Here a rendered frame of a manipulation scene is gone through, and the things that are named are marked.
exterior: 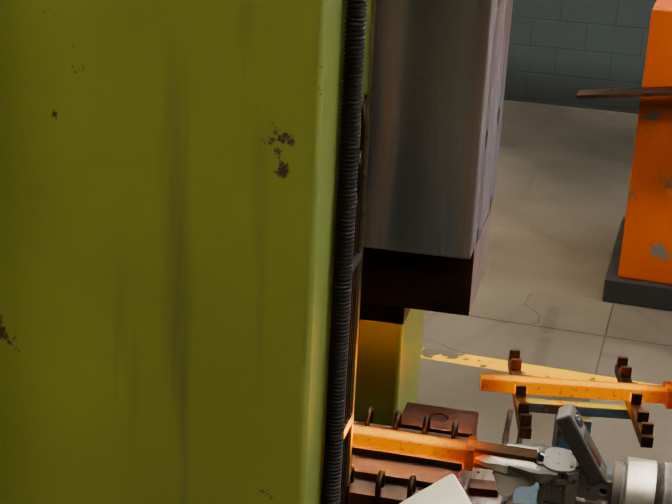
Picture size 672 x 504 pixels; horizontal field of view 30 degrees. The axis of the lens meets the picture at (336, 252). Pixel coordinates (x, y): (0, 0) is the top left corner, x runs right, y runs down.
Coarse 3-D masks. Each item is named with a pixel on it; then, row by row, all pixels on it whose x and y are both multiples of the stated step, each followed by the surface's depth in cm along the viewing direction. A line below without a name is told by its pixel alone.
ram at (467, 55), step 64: (384, 0) 150; (448, 0) 148; (512, 0) 174; (384, 64) 152; (448, 64) 150; (384, 128) 154; (448, 128) 153; (384, 192) 157; (448, 192) 155; (448, 256) 158
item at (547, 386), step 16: (480, 384) 231; (496, 384) 229; (512, 384) 228; (528, 384) 228; (544, 384) 228; (560, 384) 228; (576, 384) 229; (592, 384) 229; (608, 384) 229; (624, 384) 230; (640, 384) 230; (624, 400) 228; (656, 400) 228
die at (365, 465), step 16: (416, 432) 193; (432, 432) 193; (352, 448) 186; (368, 448) 186; (368, 464) 183; (384, 464) 183; (400, 464) 183; (416, 464) 184; (432, 464) 184; (448, 464) 183; (368, 480) 181; (400, 480) 180; (416, 480) 179; (432, 480) 179; (464, 480) 190; (352, 496) 177; (368, 496) 177; (384, 496) 176; (400, 496) 177
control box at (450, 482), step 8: (440, 480) 138; (448, 480) 138; (456, 480) 137; (432, 488) 138; (440, 488) 137; (448, 488) 136; (456, 488) 136; (416, 496) 138; (424, 496) 137; (432, 496) 136; (440, 496) 136; (448, 496) 135; (456, 496) 134; (464, 496) 134
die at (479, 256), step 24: (480, 240) 169; (384, 264) 165; (408, 264) 164; (432, 264) 164; (456, 264) 163; (480, 264) 173; (384, 288) 166; (408, 288) 166; (432, 288) 165; (456, 288) 164; (456, 312) 165
